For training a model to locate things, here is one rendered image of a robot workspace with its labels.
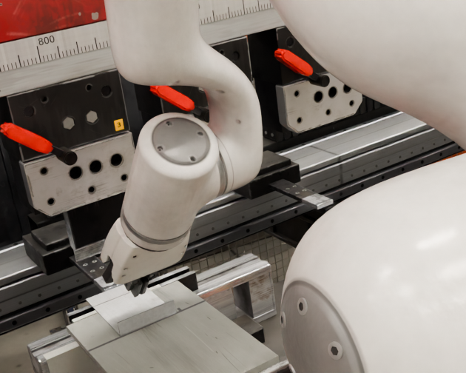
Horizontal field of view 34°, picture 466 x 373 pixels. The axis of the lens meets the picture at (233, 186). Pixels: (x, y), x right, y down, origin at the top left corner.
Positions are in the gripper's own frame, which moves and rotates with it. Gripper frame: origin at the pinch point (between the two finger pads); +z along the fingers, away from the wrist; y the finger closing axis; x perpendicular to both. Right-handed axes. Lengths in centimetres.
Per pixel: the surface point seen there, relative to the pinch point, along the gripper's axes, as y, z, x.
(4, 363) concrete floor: -6, 191, -62
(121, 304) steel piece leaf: 0.6, 9.0, -0.8
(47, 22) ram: 2.9, -23.7, -26.1
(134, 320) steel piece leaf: 1.9, 3.1, 4.1
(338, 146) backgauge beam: -65, 30, -23
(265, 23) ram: -28.5, -18.7, -21.9
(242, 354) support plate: -5.8, -5.1, 16.3
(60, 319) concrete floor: -34, 201, -74
